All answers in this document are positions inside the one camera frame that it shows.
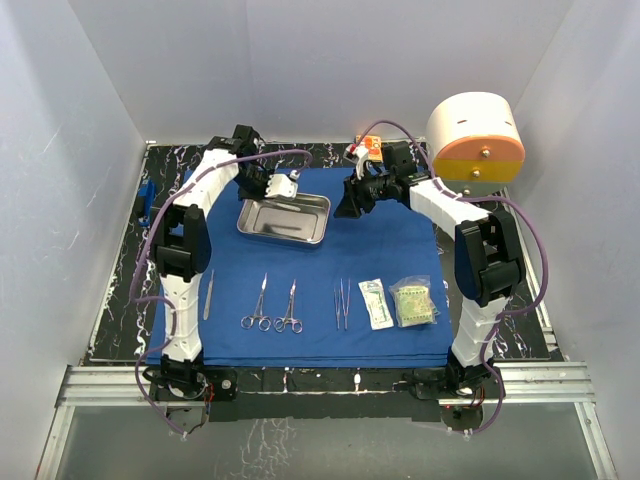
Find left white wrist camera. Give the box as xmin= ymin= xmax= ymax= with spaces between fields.
xmin=265 ymin=170 xmax=300 ymax=199

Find aluminium frame extrusion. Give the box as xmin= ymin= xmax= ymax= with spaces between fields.
xmin=37 ymin=361 xmax=618 ymax=479

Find steel ring-handle scissors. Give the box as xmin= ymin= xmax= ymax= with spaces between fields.
xmin=273 ymin=280 xmax=303 ymax=334

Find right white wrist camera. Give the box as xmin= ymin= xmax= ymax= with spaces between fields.
xmin=343 ymin=144 xmax=369 ymax=180

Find small blue plastic clip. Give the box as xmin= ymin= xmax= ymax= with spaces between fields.
xmin=133 ymin=179 xmax=156 ymax=227

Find metal instrument tray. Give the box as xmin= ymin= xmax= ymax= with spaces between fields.
xmin=237 ymin=193 xmax=331 ymax=248

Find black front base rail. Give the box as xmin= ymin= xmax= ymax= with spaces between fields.
xmin=199 ymin=364 xmax=507 ymax=424

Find white packet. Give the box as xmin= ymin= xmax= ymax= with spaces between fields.
xmin=358 ymin=279 xmax=394 ymax=331

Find steel forceps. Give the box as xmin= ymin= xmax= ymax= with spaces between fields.
xmin=340 ymin=279 xmax=351 ymax=331

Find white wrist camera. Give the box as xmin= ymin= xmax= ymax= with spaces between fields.
xmin=265 ymin=170 xmax=300 ymax=199
xmin=343 ymin=144 xmax=369 ymax=180

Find green suture packet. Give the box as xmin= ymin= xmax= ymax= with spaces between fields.
xmin=389 ymin=275 xmax=439 ymax=328

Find small orange circuit board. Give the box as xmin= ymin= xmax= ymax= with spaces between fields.
xmin=355 ymin=135 xmax=383 ymax=162

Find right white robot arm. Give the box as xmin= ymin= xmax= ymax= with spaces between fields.
xmin=334 ymin=142 xmax=525 ymax=397

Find steel scalpel handle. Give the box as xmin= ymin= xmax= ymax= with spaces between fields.
xmin=203 ymin=269 xmax=215 ymax=321
xmin=269 ymin=201 xmax=301 ymax=212

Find blue surgical drape cloth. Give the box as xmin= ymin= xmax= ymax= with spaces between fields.
xmin=147 ymin=166 xmax=454 ymax=369

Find pink cylindrical tissue phantom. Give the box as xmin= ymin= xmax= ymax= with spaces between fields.
xmin=425 ymin=92 xmax=526 ymax=197

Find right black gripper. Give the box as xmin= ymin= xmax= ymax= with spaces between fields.
xmin=334 ymin=167 xmax=395 ymax=218

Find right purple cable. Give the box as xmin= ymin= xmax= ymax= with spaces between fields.
xmin=352 ymin=119 xmax=550 ymax=436

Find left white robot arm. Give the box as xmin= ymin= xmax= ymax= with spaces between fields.
xmin=150 ymin=125 xmax=273 ymax=363

